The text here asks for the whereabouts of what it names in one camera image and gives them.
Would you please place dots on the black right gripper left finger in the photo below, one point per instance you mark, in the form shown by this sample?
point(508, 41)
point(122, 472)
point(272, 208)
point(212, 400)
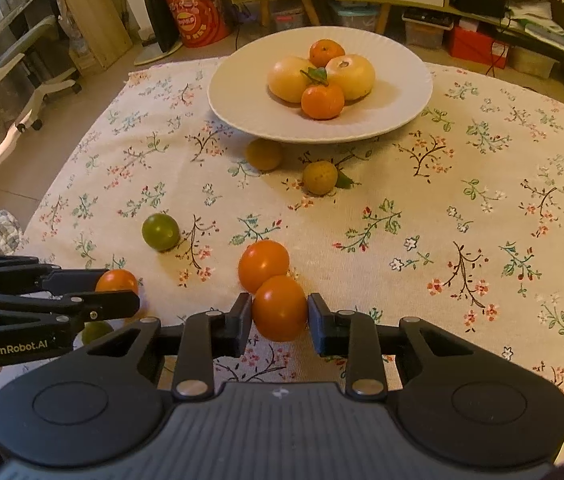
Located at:
point(107, 399)

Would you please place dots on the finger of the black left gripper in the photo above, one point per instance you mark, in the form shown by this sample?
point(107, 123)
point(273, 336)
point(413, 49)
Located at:
point(83, 306)
point(29, 274)

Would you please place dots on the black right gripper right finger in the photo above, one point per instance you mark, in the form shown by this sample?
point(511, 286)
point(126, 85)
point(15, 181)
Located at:
point(453, 400)

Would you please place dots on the green lime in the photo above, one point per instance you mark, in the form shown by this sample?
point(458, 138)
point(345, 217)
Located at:
point(95, 330)
point(161, 232)

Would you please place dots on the orange tomato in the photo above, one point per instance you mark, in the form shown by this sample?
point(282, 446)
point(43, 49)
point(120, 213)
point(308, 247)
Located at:
point(262, 260)
point(117, 279)
point(280, 310)

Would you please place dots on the orange tomato front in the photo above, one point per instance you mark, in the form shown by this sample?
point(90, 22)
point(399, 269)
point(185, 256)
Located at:
point(280, 310)

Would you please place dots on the orange mandarin with leaf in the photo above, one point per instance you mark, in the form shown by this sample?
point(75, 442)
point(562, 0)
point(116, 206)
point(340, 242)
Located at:
point(321, 100)

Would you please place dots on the orange mandarin without leaf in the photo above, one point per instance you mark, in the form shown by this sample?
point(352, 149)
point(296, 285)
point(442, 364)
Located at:
point(324, 50)

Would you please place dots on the floral tablecloth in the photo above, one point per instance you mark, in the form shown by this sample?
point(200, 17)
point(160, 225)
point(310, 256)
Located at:
point(457, 218)

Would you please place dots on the white office chair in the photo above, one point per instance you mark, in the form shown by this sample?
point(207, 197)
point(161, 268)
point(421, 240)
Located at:
point(15, 54)

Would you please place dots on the small yellow-brown fruit with leaf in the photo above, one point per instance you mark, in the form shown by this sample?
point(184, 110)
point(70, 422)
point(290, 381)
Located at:
point(320, 178)

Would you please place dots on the small yellow fruit under plate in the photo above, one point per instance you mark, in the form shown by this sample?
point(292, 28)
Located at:
point(264, 155)

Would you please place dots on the white ribbed plate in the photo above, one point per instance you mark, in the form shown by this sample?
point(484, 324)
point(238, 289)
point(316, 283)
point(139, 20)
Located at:
point(238, 92)

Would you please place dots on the red gift bag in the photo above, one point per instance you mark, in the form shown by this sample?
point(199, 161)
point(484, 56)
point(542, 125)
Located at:
point(200, 22)

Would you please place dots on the pale yellow grapefruit with navel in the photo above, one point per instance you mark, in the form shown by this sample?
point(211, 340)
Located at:
point(353, 74)

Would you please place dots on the red storage box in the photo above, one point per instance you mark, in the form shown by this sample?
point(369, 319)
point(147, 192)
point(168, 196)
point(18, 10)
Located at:
point(474, 46)

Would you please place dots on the pale yellow grapefruit smooth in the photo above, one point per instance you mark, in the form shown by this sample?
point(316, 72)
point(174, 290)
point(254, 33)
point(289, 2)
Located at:
point(287, 79)

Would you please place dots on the clear plastic storage box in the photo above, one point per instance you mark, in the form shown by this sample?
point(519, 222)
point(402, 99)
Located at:
point(356, 15)

